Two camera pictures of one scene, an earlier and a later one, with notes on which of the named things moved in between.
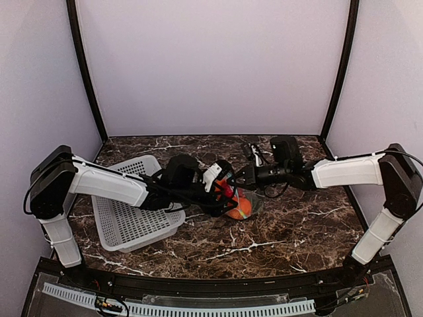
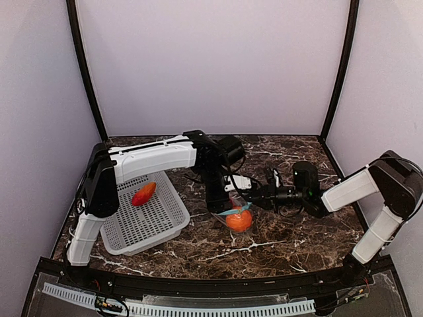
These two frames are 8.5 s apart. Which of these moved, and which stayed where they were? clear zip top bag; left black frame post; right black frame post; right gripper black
Moved: right gripper black; clear zip top bag
Stayed: left black frame post; right black frame post
